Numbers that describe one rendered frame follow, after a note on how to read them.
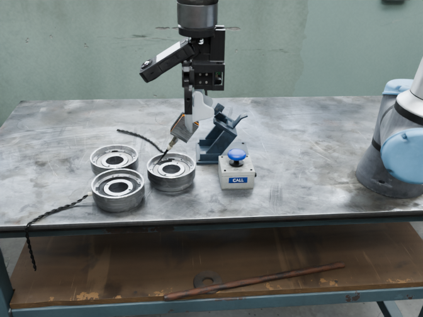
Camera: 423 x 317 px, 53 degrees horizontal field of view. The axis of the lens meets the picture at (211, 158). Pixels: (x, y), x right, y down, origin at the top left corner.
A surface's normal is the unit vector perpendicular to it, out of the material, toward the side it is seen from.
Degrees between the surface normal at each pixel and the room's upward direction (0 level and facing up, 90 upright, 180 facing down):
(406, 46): 90
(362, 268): 0
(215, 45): 90
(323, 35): 90
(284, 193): 0
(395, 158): 98
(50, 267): 0
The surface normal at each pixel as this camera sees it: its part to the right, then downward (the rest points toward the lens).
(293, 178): 0.02, -0.86
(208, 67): 0.04, 0.51
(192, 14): -0.22, 0.49
